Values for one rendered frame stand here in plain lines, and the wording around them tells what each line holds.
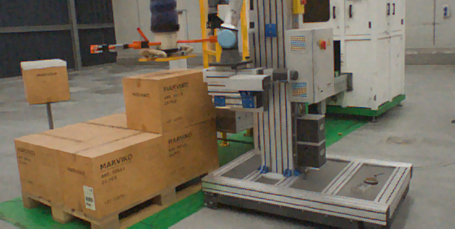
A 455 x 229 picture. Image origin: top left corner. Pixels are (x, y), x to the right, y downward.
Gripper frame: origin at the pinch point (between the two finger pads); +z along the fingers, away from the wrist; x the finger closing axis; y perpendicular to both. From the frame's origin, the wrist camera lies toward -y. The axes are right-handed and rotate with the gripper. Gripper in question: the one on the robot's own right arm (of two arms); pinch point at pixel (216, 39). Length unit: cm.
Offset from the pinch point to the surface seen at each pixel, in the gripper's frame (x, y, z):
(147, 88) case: -17, 60, 31
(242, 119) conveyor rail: 8, -18, 68
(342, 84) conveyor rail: 4, -226, 69
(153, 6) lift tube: -25, 40, -27
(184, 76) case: -6.0, 33.5, 25.8
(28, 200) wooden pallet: -94, 121, 111
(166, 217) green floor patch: 7, 74, 118
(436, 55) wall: -41, -883, 94
